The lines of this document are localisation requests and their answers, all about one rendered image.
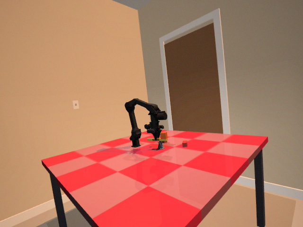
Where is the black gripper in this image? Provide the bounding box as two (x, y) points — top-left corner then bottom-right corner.
(147, 120), (164, 140)

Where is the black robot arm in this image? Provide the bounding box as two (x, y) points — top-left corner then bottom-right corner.
(125, 98), (167, 148)

